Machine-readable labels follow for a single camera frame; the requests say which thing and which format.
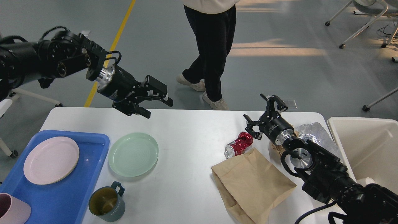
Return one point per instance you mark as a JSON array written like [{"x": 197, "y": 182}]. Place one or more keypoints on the pink plate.
[{"x": 51, "y": 160}]

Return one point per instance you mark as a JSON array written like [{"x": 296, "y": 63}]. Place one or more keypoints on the white plastic bin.
[{"x": 369, "y": 148}]

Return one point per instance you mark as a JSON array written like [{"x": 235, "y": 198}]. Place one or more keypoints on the blue plastic tray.
[{"x": 66, "y": 201}]

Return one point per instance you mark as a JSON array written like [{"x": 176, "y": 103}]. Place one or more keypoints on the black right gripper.
[{"x": 274, "y": 107}]

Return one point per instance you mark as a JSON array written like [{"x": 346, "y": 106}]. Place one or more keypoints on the crushed red soda can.
[{"x": 239, "y": 145}]

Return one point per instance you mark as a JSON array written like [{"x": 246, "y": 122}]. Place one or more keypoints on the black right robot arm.
[{"x": 325, "y": 177}]

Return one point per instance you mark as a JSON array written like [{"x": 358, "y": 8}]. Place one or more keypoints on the teal mug yellow inside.
[{"x": 107, "y": 202}]

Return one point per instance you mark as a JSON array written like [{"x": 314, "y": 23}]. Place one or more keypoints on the person in cream sweater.
[{"x": 213, "y": 23}]

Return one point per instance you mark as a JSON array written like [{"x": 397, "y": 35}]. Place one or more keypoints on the white office chair left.
[{"x": 5, "y": 104}]

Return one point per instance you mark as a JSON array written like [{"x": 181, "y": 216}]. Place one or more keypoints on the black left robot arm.
[{"x": 67, "y": 53}]

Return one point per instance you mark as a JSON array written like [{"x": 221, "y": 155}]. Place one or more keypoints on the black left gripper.
[{"x": 126, "y": 92}]

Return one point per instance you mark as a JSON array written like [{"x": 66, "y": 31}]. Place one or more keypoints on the chair leg with caster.
[{"x": 366, "y": 108}]

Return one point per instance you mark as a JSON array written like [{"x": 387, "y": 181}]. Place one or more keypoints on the crumpled aluminium foil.
[{"x": 317, "y": 134}]

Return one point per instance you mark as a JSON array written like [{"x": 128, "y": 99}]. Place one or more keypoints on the light green plate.
[{"x": 133, "y": 155}]

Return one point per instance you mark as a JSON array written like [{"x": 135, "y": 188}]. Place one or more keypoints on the brown paper bag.
[{"x": 251, "y": 186}]

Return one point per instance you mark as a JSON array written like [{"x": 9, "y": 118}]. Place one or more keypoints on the pink cup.
[{"x": 13, "y": 210}]

